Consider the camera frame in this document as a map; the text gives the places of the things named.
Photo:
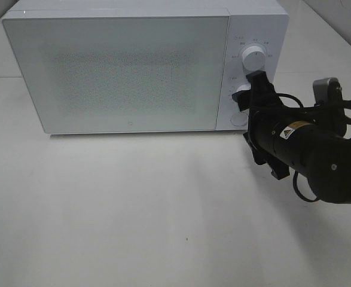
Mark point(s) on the white upper power knob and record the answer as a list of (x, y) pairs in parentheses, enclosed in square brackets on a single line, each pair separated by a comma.
[(253, 57)]

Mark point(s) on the white timer knob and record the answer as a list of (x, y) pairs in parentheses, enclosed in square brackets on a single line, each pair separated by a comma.
[(243, 88)]

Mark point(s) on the white microwave oven body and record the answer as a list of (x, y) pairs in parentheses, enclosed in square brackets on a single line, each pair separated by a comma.
[(249, 22)]

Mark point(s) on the white microwave door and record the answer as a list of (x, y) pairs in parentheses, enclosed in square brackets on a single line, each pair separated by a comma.
[(97, 75)]

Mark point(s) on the white round door button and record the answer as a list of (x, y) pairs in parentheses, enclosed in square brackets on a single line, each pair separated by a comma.
[(239, 119)]

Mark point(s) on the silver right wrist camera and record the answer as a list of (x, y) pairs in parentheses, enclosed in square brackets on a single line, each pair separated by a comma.
[(327, 90)]

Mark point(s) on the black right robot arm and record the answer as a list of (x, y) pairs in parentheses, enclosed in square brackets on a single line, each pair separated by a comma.
[(314, 142)]

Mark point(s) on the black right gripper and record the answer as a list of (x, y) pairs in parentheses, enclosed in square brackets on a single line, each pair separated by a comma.
[(263, 121)]

